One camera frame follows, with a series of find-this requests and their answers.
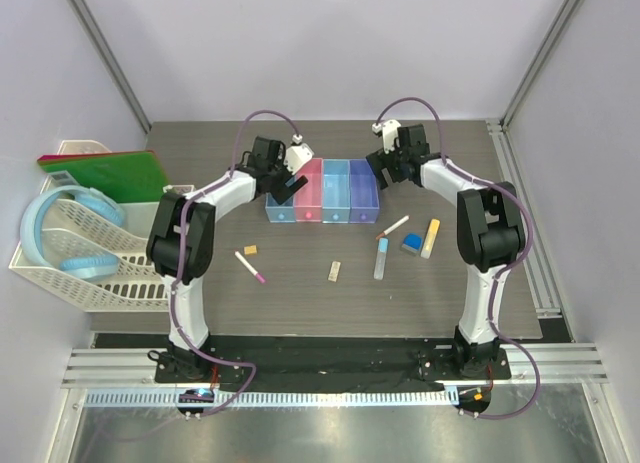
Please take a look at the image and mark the four-colour compartment organizer box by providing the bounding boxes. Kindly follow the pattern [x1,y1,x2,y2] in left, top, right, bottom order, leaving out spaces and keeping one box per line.
[265,158,380,224]

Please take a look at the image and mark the white red-tipped pen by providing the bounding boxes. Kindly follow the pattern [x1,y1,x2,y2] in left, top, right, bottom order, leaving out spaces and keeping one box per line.
[376,215,410,240]

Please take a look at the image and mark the yellow capped white highlighter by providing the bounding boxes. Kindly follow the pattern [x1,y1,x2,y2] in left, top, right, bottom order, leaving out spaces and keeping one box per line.
[420,219,441,259]

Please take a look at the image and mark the blue grey pencil sharpener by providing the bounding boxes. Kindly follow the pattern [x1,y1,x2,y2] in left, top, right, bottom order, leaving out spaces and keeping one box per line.
[401,233,422,255]

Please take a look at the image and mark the blue capped clear tube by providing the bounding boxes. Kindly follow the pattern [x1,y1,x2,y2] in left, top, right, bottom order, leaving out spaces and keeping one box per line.
[373,237,388,280]

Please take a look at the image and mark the white pink-tipped marker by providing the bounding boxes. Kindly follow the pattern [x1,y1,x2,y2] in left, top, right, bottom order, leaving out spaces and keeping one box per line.
[234,251,266,284]

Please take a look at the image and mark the beige rectangular eraser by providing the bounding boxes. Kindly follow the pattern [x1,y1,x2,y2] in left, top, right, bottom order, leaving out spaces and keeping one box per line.
[328,261,341,282]

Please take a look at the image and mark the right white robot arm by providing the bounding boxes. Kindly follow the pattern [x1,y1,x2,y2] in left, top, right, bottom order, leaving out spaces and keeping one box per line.
[366,120,528,378]

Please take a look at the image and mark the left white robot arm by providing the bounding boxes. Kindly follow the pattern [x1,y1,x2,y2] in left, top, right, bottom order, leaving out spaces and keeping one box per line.
[146,133,314,382]

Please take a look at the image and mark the green folder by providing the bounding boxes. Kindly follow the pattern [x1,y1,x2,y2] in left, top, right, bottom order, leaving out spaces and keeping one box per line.
[38,151,169,203]

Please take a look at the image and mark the light blue headphones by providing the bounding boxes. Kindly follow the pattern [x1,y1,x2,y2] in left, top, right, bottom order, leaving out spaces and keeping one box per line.
[20,185,125,282]

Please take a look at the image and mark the red folder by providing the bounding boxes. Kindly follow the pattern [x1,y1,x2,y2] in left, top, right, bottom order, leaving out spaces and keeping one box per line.
[37,151,138,166]

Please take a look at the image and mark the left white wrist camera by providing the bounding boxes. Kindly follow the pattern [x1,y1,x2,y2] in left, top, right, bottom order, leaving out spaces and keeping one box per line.
[284,134,314,175]

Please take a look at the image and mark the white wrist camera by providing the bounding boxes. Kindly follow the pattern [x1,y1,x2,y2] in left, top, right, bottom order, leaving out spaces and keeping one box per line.
[284,134,314,175]
[372,119,401,154]

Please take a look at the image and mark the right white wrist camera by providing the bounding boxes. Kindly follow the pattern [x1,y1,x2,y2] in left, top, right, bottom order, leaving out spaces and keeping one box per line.
[372,119,401,154]

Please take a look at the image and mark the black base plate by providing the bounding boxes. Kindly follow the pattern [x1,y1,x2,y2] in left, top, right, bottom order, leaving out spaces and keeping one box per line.
[94,333,512,387]

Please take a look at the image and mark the slotted cable duct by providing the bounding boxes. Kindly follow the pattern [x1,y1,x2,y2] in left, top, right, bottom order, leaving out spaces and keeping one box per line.
[84,386,459,409]

